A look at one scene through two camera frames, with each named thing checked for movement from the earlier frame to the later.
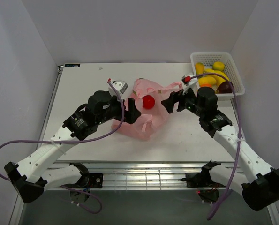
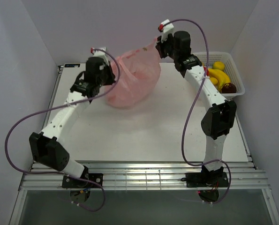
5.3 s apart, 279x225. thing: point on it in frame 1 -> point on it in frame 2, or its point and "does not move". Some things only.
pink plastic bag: x=152 y=120 -> x=137 y=72
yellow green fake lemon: x=218 y=65 does not move
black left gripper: x=133 y=113 -> x=108 y=68
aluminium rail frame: x=121 y=175 does not move
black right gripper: x=175 y=97 -> x=160 y=44
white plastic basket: x=208 y=58 does not move
